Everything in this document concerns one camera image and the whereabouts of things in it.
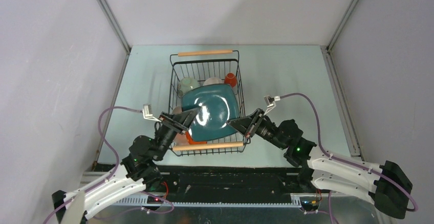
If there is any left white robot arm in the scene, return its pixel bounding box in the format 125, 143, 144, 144
44, 104, 199, 223

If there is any green floral ceramic bowl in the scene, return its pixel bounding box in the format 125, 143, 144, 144
177, 77, 200, 97

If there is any black wire dish rack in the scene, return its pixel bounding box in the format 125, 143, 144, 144
168, 59, 250, 156

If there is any white ceramic bowl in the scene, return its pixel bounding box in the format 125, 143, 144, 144
203, 77, 224, 86

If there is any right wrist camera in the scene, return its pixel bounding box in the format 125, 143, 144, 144
264, 96, 280, 115

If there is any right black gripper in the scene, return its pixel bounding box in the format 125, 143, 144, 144
227, 108, 287, 150

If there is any teal square plate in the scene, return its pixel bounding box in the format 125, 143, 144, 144
181, 84, 241, 141

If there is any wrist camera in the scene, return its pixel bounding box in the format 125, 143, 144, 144
264, 96, 280, 115
142, 104, 160, 121

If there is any white pink fluted plate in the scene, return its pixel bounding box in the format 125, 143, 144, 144
172, 106, 189, 146

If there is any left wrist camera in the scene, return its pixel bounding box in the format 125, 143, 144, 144
142, 104, 160, 121

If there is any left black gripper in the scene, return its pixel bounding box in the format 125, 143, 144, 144
153, 107, 200, 161

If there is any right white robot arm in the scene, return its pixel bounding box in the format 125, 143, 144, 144
225, 108, 413, 219

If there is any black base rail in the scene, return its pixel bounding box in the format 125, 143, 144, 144
147, 165, 317, 204

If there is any small orange ceramic cup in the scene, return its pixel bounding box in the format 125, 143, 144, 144
224, 73, 237, 87

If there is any orange round plate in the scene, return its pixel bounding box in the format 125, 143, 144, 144
186, 132, 207, 145

